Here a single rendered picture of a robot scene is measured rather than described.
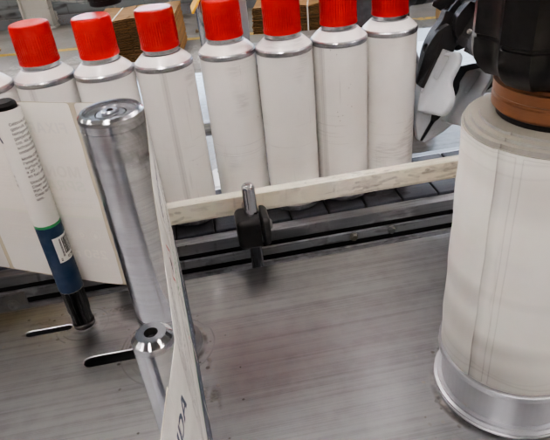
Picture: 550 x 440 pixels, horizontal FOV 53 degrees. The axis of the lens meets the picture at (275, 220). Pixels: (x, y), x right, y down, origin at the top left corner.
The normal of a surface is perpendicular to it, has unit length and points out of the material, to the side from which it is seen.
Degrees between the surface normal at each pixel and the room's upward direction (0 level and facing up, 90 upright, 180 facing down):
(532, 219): 87
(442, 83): 63
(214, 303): 0
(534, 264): 92
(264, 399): 0
